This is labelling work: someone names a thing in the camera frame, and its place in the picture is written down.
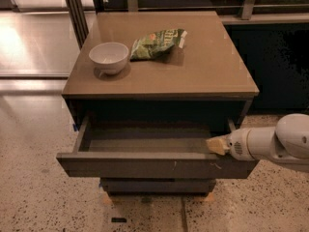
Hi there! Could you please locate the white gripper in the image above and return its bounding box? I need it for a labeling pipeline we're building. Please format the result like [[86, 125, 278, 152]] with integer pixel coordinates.
[[206, 129, 254, 161]]

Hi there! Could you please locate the brown drawer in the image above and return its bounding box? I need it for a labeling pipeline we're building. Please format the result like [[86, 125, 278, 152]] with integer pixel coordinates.
[[100, 178, 216, 194], [57, 118, 257, 179]]

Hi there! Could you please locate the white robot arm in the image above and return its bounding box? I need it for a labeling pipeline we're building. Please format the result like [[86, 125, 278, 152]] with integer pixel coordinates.
[[206, 113, 309, 173]]

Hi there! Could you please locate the brown drawer cabinet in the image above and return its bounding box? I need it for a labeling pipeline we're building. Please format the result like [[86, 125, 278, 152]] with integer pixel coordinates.
[[61, 11, 261, 198]]

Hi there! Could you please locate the green chip bag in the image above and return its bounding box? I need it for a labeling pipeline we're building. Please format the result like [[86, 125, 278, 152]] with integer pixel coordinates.
[[130, 29, 187, 61]]

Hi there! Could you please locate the white ceramic bowl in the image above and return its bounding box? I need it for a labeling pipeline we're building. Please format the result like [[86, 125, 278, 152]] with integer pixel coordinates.
[[89, 42, 129, 75]]

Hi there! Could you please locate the blue tape piece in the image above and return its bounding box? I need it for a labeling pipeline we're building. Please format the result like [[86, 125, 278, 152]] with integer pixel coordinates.
[[72, 124, 78, 131]]

